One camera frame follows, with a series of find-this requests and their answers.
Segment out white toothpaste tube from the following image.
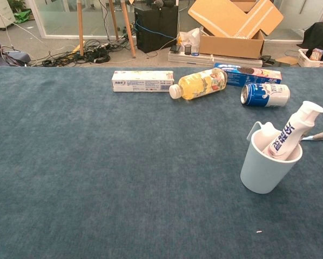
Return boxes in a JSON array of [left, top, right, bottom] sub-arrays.
[[262, 100, 323, 160]]

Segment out light blue plastic cup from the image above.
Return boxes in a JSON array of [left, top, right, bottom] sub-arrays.
[[240, 120, 303, 194]]

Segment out blue white drink can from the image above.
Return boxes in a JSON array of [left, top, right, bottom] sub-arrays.
[[240, 83, 291, 108]]

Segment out white toothpaste box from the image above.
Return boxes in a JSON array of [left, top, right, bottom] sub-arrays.
[[111, 70, 175, 93]]

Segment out white plastic basket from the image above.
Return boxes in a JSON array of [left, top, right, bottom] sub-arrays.
[[298, 48, 323, 68]]

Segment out small colourful carton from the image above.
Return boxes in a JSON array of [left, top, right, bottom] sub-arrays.
[[311, 47, 323, 62]]

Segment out flat cardboard piece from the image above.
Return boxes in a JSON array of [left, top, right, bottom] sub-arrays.
[[274, 56, 299, 67]]

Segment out black metal plates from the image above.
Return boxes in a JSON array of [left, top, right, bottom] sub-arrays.
[[261, 54, 277, 67]]

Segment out black cloth cover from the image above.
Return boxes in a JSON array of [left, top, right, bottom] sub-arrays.
[[303, 22, 323, 59]]

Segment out blue cookie box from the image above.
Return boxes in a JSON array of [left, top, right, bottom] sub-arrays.
[[213, 63, 283, 88]]

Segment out open cardboard box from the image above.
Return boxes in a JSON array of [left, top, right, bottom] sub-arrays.
[[198, 28, 265, 60]]

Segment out yellow drink bottle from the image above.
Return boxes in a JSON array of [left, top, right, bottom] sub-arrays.
[[169, 68, 228, 101]]

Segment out grey aluminium rails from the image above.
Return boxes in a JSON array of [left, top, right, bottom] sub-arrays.
[[167, 51, 264, 68]]

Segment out flattened cardboard box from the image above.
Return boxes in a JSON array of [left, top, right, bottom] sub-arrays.
[[187, 0, 285, 38]]

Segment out white plastic bag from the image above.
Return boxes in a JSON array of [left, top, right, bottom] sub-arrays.
[[177, 26, 201, 53]]

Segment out black computer tower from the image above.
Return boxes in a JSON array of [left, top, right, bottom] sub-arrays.
[[133, 4, 179, 54]]

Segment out wooden leg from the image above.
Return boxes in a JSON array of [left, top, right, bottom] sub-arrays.
[[77, 0, 85, 57], [109, 0, 120, 40], [120, 0, 137, 59]]

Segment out blue table cloth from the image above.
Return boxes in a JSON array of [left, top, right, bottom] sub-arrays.
[[0, 66, 323, 259]]

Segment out dark blue chair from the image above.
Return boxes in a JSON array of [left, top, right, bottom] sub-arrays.
[[0, 21, 32, 67]]

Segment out green bag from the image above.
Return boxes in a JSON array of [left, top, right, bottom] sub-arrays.
[[14, 9, 32, 24]]

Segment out blue cable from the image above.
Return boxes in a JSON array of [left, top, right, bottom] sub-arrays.
[[136, 23, 178, 39]]

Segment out black cable bundle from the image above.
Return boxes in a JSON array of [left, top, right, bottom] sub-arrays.
[[0, 39, 137, 67]]

